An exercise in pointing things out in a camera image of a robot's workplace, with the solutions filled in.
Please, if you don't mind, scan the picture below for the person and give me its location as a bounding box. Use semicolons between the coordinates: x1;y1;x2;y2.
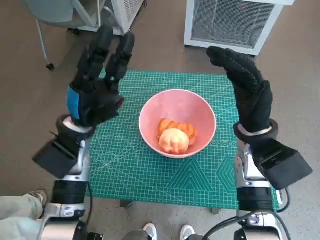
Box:
0;189;49;240

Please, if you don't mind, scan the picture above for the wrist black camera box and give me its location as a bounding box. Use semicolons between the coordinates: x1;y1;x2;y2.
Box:
31;139;81;180
254;139;314;191

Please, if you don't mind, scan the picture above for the grey chair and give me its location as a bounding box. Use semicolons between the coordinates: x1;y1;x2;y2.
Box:
19;0;101;71

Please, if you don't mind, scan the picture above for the white cabinet with wire mesh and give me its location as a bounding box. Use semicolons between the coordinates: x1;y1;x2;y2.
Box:
183;0;296;57

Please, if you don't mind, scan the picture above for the white wheeled mesh cabinet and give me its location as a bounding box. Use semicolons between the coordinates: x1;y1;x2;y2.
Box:
67;0;145;36

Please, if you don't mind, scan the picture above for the green cutting mat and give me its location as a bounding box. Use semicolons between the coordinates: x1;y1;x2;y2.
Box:
84;70;281;211

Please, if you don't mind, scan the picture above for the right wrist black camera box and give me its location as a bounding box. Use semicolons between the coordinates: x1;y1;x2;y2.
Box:
254;139;314;191

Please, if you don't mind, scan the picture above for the orange grilled toy bread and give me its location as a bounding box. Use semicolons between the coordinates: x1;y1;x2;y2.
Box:
156;118;198;147

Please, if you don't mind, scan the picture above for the black right arm long cable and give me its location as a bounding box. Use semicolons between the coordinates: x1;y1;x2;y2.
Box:
203;212;293;240

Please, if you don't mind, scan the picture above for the left black robot hand blue tape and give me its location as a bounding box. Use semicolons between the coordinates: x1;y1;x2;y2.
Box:
66;24;136;128

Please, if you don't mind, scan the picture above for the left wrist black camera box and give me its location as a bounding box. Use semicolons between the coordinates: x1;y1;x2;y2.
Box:
31;139;81;180

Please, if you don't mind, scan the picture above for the white metal pole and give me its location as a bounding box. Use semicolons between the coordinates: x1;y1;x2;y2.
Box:
96;0;103;28

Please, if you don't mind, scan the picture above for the pink bowl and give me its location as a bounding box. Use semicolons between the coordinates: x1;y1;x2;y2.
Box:
138;89;217;159

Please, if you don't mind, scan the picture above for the pale round toy bun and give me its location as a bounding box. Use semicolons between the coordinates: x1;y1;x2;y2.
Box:
159;127;190;154

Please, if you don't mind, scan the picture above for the right black knitted glove hand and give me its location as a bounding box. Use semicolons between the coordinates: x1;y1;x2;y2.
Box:
206;46;274;134

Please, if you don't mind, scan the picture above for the black right arm short cable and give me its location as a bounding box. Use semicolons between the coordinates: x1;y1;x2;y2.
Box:
274;188;291;214

